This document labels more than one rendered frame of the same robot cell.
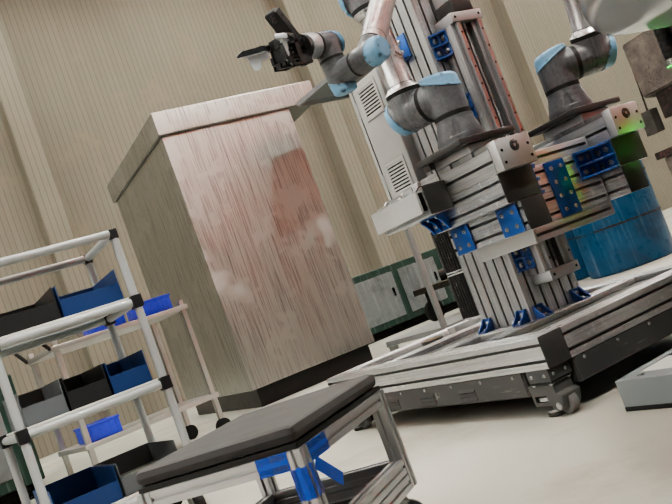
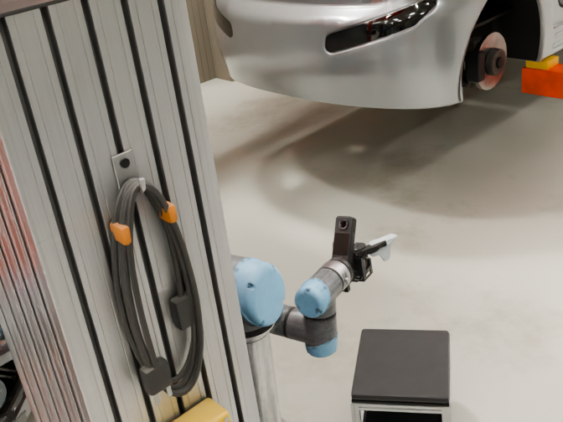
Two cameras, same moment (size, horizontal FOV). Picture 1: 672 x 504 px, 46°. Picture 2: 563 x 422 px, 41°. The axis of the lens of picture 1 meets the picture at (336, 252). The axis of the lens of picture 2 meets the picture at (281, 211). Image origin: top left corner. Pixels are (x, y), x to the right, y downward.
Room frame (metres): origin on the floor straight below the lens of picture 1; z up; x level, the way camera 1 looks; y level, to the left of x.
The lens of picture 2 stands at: (3.68, -0.45, 2.15)
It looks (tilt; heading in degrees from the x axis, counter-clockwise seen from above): 27 degrees down; 171
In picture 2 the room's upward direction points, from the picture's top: 8 degrees counter-clockwise
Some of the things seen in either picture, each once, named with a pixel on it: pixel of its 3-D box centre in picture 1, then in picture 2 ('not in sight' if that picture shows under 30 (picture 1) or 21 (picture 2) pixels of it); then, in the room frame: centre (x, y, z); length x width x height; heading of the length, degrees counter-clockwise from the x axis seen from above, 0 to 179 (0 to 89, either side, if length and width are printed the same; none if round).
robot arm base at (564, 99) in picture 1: (567, 100); not in sight; (2.67, -0.90, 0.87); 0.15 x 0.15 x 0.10
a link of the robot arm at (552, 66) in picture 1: (556, 67); not in sight; (2.67, -0.91, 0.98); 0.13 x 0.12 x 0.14; 89
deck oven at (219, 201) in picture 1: (245, 259); not in sight; (6.68, 0.73, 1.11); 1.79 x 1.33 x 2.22; 28
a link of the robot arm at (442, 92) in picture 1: (442, 94); not in sight; (2.42, -0.47, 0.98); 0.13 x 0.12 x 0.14; 47
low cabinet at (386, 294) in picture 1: (383, 300); not in sight; (9.19, -0.31, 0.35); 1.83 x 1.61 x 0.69; 120
